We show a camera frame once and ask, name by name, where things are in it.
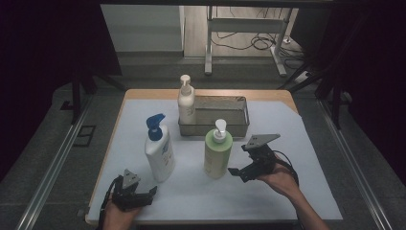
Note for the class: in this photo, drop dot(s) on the pale blue table mat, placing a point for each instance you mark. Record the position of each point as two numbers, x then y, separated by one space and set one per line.
191 201

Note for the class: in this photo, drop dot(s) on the green pump bottle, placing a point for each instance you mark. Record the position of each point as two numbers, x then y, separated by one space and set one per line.
218 153

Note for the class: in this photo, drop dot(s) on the white bottle with blue pump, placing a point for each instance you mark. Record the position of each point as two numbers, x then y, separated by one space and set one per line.
159 153

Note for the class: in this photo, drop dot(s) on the person's left hand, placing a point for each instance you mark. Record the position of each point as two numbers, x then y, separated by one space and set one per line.
118 217

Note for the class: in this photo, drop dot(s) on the white power strip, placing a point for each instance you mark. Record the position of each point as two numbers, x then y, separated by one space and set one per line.
302 77

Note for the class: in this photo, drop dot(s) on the cream pump bottle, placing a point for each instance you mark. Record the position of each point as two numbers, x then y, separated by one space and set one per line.
186 102

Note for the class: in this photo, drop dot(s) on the white metal desk frame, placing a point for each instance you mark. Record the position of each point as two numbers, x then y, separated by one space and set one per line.
245 25

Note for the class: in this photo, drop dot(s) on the metal floor rail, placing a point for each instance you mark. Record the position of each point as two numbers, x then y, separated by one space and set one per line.
54 166
351 163

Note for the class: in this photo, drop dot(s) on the white cabinet panel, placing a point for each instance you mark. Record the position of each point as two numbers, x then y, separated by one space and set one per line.
143 28

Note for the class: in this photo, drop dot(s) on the black metal stand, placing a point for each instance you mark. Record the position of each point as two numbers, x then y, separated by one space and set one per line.
332 96
76 96

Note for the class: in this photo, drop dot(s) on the person's right hand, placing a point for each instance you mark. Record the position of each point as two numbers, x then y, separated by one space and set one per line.
281 180

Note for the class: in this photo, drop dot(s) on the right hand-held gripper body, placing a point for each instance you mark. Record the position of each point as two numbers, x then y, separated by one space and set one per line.
260 156

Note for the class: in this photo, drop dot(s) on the metal mesh basket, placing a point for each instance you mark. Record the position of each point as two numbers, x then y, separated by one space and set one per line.
220 116

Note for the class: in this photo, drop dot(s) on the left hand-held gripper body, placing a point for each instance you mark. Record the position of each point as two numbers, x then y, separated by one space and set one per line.
127 195

